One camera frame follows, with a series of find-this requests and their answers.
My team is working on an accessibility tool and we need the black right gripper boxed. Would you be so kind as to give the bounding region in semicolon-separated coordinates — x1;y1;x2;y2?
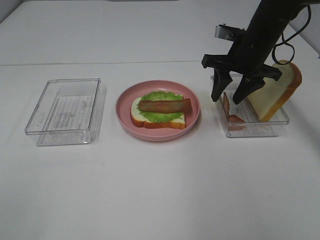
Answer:
201;34;282;105

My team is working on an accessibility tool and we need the bacon strip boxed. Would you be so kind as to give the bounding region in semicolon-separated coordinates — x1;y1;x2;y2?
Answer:
138;99;192;114
223;92;245;131

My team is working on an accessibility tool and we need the green lettuce leaf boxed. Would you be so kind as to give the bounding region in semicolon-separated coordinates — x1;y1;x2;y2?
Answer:
131;91;185;123

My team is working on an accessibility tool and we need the bread slice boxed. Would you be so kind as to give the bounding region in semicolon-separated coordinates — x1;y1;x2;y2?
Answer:
248;60;302;122
130;91;187;130

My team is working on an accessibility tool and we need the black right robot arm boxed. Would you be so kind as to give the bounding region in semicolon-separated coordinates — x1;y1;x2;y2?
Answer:
201;0;319;104

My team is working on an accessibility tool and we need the clear plastic right tray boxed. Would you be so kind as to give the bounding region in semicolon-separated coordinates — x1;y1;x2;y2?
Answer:
215;72;290;138

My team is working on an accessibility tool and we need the clear plastic tray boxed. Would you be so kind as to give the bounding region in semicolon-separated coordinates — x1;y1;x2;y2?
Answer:
24;77;107;147
215;72;290;138

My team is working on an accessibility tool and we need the pink round plate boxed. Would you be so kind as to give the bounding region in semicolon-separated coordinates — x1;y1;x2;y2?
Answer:
115;80;201;142

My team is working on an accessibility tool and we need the clear plastic left tray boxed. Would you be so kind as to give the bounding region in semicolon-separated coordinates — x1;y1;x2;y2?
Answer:
24;77;107;147

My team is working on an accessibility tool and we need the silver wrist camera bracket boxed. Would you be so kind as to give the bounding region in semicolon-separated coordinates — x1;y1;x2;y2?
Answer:
214;24;246;42

